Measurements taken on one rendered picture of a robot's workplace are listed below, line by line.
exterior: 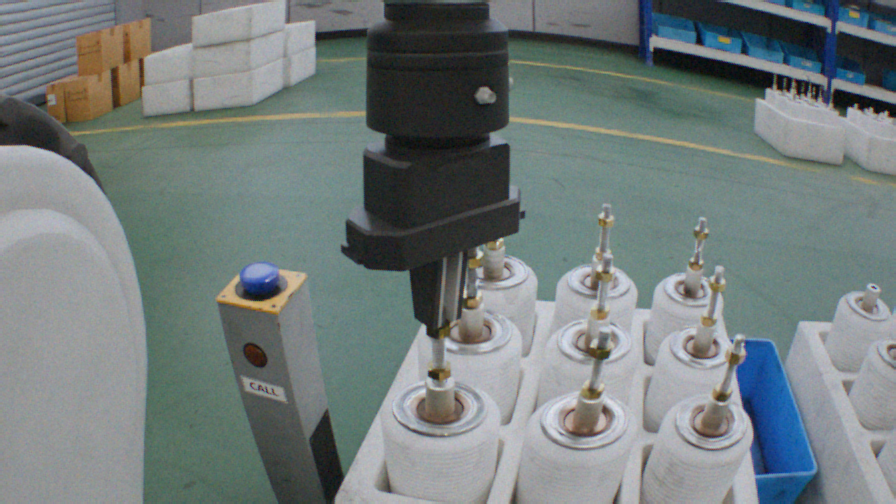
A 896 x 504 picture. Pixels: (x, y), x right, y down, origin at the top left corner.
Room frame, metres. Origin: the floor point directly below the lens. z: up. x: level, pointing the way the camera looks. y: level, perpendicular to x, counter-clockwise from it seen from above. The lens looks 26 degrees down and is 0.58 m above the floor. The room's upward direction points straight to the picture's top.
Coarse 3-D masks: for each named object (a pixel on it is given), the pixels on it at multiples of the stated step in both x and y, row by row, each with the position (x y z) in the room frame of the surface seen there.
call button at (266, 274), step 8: (256, 264) 0.48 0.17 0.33; (264, 264) 0.48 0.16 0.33; (272, 264) 0.48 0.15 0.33; (240, 272) 0.47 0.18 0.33; (248, 272) 0.46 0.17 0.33; (256, 272) 0.46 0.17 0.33; (264, 272) 0.47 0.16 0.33; (272, 272) 0.47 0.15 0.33; (240, 280) 0.46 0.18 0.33; (248, 280) 0.45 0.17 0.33; (256, 280) 0.45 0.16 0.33; (264, 280) 0.45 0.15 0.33; (272, 280) 0.46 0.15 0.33; (248, 288) 0.45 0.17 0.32; (256, 288) 0.45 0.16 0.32; (264, 288) 0.45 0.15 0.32; (272, 288) 0.46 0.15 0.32
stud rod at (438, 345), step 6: (444, 306) 0.39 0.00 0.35; (444, 312) 0.39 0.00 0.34; (444, 318) 0.39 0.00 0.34; (444, 324) 0.39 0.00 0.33; (432, 342) 0.39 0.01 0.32; (438, 342) 0.38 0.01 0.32; (444, 342) 0.39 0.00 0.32; (432, 348) 0.39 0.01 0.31; (438, 348) 0.38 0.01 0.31; (444, 348) 0.39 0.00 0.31; (432, 354) 0.39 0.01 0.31; (438, 354) 0.38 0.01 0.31; (444, 354) 0.39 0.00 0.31; (432, 360) 0.39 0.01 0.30; (438, 360) 0.38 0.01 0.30; (444, 360) 0.39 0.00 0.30; (438, 366) 0.38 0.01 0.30; (444, 366) 0.39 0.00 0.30; (438, 384) 0.38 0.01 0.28
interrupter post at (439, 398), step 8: (432, 384) 0.38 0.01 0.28; (448, 384) 0.38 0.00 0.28; (432, 392) 0.38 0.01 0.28; (440, 392) 0.38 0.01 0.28; (448, 392) 0.38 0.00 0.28; (432, 400) 0.38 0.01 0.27; (440, 400) 0.38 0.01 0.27; (448, 400) 0.38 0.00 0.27; (432, 408) 0.38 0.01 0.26; (440, 408) 0.38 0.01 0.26; (448, 408) 0.38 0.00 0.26; (440, 416) 0.38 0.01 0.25
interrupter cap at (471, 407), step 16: (416, 384) 0.42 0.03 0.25; (464, 384) 0.42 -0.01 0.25; (400, 400) 0.40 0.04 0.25; (416, 400) 0.40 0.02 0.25; (464, 400) 0.40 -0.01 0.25; (480, 400) 0.40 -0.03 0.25; (400, 416) 0.37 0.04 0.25; (416, 416) 0.38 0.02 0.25; (432, 416) 0.38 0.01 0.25; (448, 416) 0.38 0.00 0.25; (464, 416) 0.38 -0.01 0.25; (480, 416) 0.37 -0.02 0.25; (416, 432) 0.36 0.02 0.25; (432, 432) 0.35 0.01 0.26; (448, 432) 0.35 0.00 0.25; (464, 432) 0.36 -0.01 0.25
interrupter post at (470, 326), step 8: (480, 304) 0.50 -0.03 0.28; (464, 312) 0.49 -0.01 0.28; (472, 312) 0.49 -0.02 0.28; (480, 312) 0.50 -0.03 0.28; (464, 320) 0.49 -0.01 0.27; (472, 320) 0.49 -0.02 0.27; (480, 320) 0.50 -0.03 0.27; (464, 328) 0.49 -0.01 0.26; (472, 328) 0.49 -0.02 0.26; (480, 328) 0.50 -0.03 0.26; (464, 336) 0.49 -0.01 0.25; (472, 336) 0.49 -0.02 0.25; (480, 336) 0.50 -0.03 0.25
